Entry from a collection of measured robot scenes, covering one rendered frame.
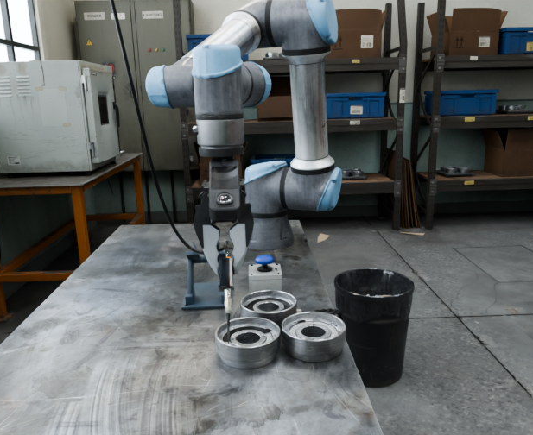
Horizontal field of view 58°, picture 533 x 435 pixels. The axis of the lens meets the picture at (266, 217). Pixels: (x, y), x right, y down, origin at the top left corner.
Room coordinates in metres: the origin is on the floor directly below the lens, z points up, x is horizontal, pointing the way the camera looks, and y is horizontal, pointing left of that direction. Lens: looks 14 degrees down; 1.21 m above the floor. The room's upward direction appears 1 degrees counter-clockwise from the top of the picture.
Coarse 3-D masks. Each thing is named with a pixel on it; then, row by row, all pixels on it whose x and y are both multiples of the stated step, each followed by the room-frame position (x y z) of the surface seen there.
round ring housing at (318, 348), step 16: (288, 320) 0.76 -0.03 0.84; (304, 320) 0.77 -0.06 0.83; (320, 320) 0.77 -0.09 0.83; (336, 320) 0.75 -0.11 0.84; (288, 336) 0.70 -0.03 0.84; (304, 336) 0.71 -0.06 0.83; (320, 336) 0.74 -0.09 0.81; (336, 336) 0.69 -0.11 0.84; (288, 352) 0.71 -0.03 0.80; (304, 352) 0.68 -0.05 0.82; (320, 352) 0.68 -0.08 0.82; (336, 352) 0.70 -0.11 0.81
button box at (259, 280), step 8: (272, 264) 1.02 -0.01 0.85; (256, 272) 0.97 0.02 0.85; (264, 272) 0.97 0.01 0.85; (272, 272) 0.97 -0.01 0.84; (280, 272) 0.97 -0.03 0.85; (256, 280) 0.95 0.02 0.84; (264, 280) 0.95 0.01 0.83; (272, 280) 0.95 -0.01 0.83; (280, 280) 0.95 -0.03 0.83; (256, 288) 0.95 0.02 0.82; (264, 288) 0.95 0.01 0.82; (272, 288) 0.95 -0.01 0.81; (280, 288) 0.95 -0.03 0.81
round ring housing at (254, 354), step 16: (240, 320) 0.76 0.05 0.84; (256, 320) 0.76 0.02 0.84; (240, 336) 0.73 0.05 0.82; (256, 336) 0.73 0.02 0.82; (272, 336) 0.72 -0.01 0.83; (224, 352) 0.68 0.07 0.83; (240, 352) 0.66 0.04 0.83; (256, 352) 0.66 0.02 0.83; (272, 352) 0.68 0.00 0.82; (240, 368) 0.67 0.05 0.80; (256, 368) 0.67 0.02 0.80
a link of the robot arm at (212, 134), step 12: (204, 120) 0.81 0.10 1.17; (216, 120) 0.82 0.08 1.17; (228, 120) 0.75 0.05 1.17; (240, 120) 0.77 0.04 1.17; (204, 132) 0.75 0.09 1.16; (216, 132) 0.75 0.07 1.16; (228, 132) 0.75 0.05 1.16; (240, 132) 0.77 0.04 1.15; (204, 144) 0.75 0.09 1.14; (216, 144) 0.75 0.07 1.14; (228, 144) 0.75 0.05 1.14; (240, 144) 0.78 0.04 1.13
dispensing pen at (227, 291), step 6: (228, 246) 0.78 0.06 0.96; (228, 252) 0.78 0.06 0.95; (222, 258) 0.75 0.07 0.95; (228, 258) 0.75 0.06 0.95; (222, 264) 0.75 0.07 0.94; (228, 264) 0.75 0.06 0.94; (222, 270) 0.74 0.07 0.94; (228, 270) 0.74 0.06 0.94; (222, 276) 0.74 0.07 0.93; (228, 276) 0.74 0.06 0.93; (222, 282) 0.73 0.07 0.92; (228, 282) 0.73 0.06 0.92; (222, 288) 0.74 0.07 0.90; (228, 288) 0.74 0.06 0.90; (228, 294) 0.73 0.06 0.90; (228, 300) 0.73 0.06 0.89; (228, 306) 0.72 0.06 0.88; (228, 312) 0.72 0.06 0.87; (228, 318) 0.71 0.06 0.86; (228, 324) 0.71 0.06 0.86; (228, 330) 0.71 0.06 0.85; (228, 336) 0.70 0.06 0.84
